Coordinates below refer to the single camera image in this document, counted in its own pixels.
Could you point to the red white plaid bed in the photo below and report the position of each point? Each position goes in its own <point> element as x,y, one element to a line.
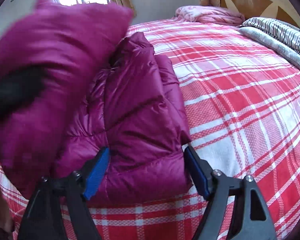
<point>242,102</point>

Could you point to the pink floral folded quilt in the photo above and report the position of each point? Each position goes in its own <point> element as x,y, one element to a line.
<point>207,14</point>

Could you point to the black white striped blanket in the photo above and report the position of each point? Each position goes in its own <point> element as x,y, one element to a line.
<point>284,32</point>

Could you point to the magenta puffer down jacket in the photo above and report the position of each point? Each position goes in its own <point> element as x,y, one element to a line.
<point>103,88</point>

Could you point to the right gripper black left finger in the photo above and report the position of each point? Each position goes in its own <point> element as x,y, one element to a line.
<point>43,216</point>

